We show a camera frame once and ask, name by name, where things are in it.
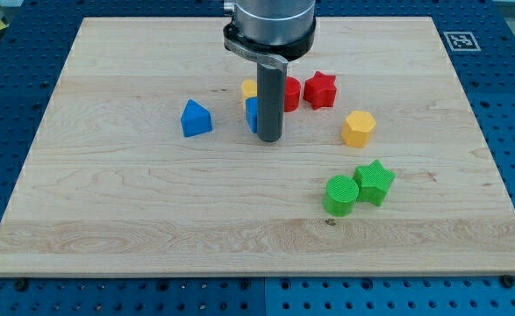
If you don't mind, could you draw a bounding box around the blue cube block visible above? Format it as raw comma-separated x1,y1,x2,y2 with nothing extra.
246,97,258,133

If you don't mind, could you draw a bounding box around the blue triangle block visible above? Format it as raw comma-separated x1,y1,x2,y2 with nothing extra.
181,99,212,137

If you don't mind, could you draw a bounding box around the yellow block behind rod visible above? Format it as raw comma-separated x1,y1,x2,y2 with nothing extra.
241,79,258,108

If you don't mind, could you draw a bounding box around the red cylinder block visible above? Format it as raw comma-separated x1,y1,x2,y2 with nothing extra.
284,76,301,112

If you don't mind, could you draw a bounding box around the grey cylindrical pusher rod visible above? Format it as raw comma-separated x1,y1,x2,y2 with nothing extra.
257,64,286,142

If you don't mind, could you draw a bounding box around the green cylinder block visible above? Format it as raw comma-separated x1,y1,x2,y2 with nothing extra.
322,175,359,217

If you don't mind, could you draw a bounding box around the red star block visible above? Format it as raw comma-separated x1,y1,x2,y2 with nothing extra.
303,71,337,110

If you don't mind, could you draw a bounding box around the wooden board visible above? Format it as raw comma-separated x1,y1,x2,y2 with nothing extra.
0,17,515,277

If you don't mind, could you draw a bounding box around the yellow hexagon block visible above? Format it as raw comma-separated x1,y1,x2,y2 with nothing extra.
341,111,376,148

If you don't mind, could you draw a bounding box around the green star block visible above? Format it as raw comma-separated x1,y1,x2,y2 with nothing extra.
353,160,396,206

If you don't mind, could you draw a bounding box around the white fiducial marker tag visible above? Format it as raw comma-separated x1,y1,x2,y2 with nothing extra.
443,31,481,52

